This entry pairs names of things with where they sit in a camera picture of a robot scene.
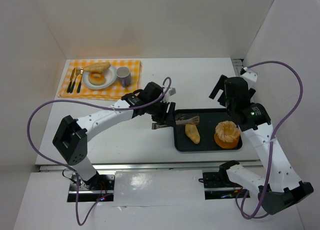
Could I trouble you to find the metal bread tongs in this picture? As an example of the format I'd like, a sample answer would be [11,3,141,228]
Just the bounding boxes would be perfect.
[151,114,200,130]

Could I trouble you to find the long golden bread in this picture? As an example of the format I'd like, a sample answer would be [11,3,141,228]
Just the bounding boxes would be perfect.
[82,62,111,73]
[185,124,201,144]

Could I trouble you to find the glazed ring bagel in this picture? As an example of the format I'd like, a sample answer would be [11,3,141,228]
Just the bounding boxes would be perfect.
[88,73,106,86]

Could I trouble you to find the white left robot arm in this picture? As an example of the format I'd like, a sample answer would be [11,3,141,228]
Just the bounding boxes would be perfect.
[52,82,176,189]

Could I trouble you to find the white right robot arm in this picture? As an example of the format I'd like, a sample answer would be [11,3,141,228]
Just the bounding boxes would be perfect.
[209,75,314,215]

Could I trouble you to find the black plastic tray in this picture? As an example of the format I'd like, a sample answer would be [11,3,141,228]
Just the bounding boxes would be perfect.
[173,108,231,153]

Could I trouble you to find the sugared flower pastry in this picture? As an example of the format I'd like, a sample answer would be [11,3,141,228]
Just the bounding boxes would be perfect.
[215,121,241,143]

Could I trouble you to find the purple ceramic mug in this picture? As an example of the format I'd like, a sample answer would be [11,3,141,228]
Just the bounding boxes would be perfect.
[116,66,132,88]

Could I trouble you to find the yellow checkered cloth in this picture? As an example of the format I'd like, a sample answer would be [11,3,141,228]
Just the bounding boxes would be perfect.
[57,59,142,100]

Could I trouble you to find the white blue-rimmed plate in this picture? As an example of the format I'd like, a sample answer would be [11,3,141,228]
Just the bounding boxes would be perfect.
[82,65,117,90]

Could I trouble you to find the orange round bun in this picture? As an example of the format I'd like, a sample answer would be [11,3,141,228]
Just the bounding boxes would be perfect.
[214,133,240,149]

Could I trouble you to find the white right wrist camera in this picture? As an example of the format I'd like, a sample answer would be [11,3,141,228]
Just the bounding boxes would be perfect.
[239,67,258,89]

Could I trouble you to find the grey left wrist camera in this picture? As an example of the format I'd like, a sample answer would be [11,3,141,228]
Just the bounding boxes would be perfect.
[168,88,176,96]

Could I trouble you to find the gold spoon black handle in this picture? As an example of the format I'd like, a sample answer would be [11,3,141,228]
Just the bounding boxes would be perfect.
[76,68,84,93]

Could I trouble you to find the black handled fork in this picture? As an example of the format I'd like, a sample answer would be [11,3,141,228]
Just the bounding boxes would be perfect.
[69,67,82,93]

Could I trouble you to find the black handled knife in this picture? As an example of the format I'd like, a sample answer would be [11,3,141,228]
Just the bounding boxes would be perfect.
[66,68,76,93]

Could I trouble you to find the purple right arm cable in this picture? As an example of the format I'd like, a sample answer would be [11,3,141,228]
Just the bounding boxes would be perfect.
[234,60,304,220]

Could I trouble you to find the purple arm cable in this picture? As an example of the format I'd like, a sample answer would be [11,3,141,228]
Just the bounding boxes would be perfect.
[26,76,172,227]
[234,60,304,220]

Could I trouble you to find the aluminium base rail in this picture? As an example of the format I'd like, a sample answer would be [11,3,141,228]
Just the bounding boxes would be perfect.
[39,161,262,172]

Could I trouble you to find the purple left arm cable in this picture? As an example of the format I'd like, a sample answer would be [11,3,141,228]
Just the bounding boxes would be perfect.
[26,76,172,227]

